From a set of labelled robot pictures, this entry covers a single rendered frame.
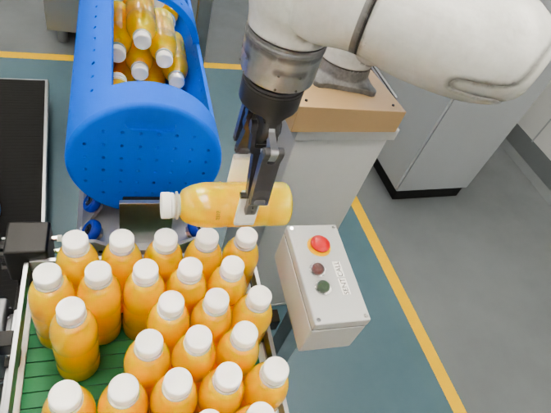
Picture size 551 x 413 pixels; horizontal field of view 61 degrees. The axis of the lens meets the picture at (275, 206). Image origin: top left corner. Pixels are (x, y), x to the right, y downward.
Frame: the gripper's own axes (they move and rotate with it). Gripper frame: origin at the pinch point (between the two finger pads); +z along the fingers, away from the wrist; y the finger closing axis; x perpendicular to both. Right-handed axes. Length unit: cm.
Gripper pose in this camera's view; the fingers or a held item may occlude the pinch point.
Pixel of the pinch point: (243, 191)
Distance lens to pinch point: 69.1
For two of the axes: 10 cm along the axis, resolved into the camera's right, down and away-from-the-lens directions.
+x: 9.5, -0.1, 3.2
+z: -2.4, 6.5, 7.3
